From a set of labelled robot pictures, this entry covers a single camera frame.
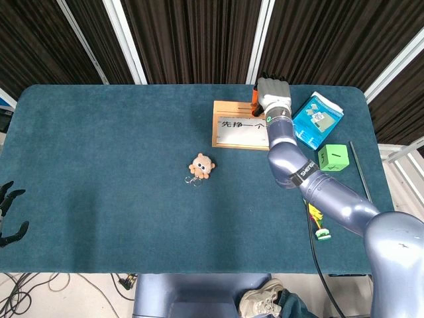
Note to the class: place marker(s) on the blue tissue pack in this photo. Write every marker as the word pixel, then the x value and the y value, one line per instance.
pixel 318 122

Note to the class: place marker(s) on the aluminium frame rails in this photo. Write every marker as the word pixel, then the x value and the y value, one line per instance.
pixel 401 154

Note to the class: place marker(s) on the black power plug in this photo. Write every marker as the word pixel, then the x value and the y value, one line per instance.
pixel 127 281

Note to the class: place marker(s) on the dark brown pleated curtain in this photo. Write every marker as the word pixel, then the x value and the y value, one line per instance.
pixel 198 39

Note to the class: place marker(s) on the white frame post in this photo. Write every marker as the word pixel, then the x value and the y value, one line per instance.
pixel 126 43
pixel 260 43
pixel 394 66

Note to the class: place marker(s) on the blue white board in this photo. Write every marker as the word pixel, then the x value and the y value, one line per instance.
pixel 6 99

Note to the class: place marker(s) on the thin grey frame post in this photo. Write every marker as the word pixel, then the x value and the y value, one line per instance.
pixel 83 43

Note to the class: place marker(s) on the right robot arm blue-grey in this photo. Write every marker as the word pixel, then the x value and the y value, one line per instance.
pixel 331 195

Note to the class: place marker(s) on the wooden coin box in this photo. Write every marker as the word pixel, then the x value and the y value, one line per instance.
pixel 232 112

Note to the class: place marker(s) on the teal table cloth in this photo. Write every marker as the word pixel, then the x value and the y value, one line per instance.
pixel 116 182

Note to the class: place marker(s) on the beige sneaker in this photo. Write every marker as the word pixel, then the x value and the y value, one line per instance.
pixel 260 299

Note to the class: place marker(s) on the green foam number cube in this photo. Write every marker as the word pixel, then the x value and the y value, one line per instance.
pixel 336 157

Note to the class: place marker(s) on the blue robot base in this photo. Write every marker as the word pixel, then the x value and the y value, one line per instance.
pixel 198 295

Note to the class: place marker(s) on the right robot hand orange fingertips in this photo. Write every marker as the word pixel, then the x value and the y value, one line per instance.
pixel 273 91

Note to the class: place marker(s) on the thin grey metal rod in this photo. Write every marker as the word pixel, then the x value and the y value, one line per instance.
pixel 359 169

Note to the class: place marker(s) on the blue jeans leg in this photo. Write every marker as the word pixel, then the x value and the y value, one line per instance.
pixel 293 306

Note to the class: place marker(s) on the yellow feather shuttlecock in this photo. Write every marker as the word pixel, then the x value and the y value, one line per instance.
pixel 322 228

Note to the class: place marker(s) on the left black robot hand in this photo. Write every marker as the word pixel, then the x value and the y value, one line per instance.
pixel 6 202

